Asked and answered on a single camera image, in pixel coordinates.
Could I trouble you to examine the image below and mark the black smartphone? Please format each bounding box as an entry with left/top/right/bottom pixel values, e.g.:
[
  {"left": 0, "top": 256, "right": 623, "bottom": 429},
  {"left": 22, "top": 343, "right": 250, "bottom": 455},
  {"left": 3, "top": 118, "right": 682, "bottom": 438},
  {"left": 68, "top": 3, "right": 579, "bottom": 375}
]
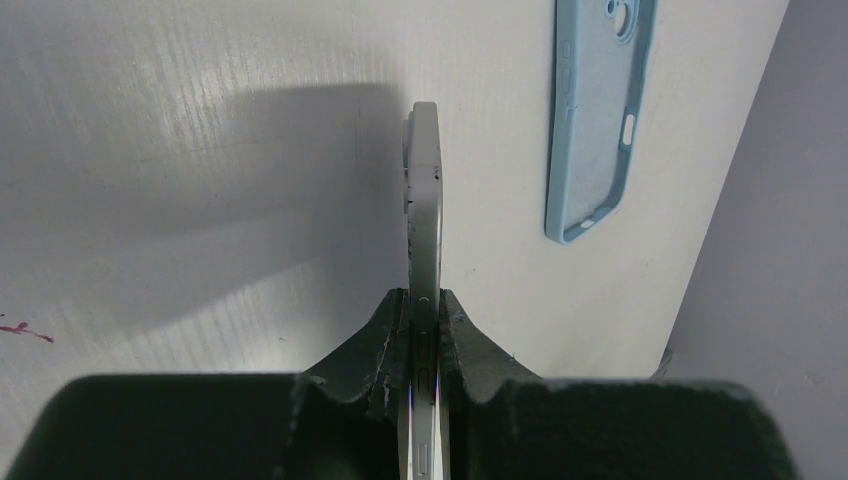
[{"left": 403, "top": 101, "right": 443, "bottom": 479}]

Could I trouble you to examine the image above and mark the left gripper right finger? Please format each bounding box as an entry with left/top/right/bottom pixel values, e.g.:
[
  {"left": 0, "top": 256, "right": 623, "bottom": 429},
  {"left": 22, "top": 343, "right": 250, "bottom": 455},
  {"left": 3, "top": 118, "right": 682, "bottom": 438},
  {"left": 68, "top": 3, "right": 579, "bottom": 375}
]
[{"left": 439, "top": 290, "right": 800, "bottom": 479}]

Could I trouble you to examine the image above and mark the light blue phone case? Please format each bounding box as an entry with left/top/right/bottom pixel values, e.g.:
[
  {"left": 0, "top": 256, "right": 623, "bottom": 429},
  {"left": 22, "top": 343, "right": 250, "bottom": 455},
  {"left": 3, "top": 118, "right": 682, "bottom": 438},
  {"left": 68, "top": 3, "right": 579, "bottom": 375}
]
[{"left": 544, "top": 0, "right": 657, "bottom": 244}]

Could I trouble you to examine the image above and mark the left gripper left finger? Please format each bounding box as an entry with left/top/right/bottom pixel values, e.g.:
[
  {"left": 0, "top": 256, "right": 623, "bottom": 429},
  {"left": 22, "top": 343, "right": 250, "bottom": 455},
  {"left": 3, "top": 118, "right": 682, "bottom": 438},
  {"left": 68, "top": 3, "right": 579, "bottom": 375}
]
[{"left": 7, "top": 289, "right": 408, "bottom": 479}]

